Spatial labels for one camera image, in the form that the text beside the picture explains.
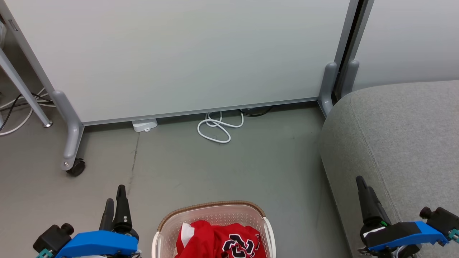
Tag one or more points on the grey partition foot with caster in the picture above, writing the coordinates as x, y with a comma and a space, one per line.
71, 132

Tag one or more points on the white wall panel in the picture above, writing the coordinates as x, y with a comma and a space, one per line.
412, 36

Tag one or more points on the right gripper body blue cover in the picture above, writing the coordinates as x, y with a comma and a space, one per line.
398, 236

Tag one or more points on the grey fabric sofa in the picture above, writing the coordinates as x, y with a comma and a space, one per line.
405, 136

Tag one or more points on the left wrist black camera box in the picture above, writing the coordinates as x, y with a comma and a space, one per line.
53, 238

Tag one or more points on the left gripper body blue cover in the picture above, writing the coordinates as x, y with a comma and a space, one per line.
100, 243

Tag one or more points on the smooth red garment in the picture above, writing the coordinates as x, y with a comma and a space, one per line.
199, 238

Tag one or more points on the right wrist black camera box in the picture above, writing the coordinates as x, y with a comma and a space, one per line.
441, 218

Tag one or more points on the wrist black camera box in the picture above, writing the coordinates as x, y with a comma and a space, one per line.
441, 218
53, 238

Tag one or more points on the black caster wheel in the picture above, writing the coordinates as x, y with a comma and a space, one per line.
76, 168

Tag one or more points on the red mesh jersey 23 print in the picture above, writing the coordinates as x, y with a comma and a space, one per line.
244, 240

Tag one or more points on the grey metal table leg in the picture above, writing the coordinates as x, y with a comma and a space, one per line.
21, 86

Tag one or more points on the large white partition panel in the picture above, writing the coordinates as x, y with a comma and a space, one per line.
179, 53

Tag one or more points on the white laundry basket brown rim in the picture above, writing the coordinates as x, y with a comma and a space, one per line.
215, 211

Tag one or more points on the white power adapter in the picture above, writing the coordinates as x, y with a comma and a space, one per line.
144, 125

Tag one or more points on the grey upright partition foot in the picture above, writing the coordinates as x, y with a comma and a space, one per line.
349, 79
328, 86

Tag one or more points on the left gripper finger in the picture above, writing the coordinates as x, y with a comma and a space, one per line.
122, 211
107, 216

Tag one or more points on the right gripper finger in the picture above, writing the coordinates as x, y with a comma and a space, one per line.
371, 208

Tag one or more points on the teal right camera bracket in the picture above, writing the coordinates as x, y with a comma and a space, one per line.
454, 235

